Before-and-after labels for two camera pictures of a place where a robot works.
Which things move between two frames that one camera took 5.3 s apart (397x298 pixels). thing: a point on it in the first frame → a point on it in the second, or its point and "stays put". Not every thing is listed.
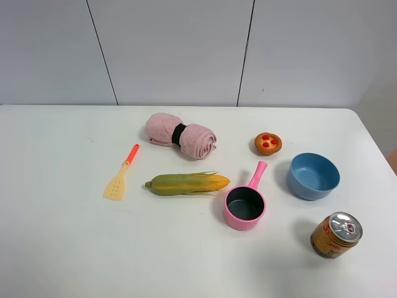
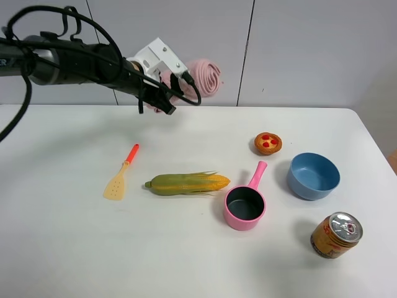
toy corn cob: x=201 y=183 stays put
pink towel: x=195 y=140 → x=204 y=73
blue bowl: x=312 y=177 stays put
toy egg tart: x=267 y=143 stays put
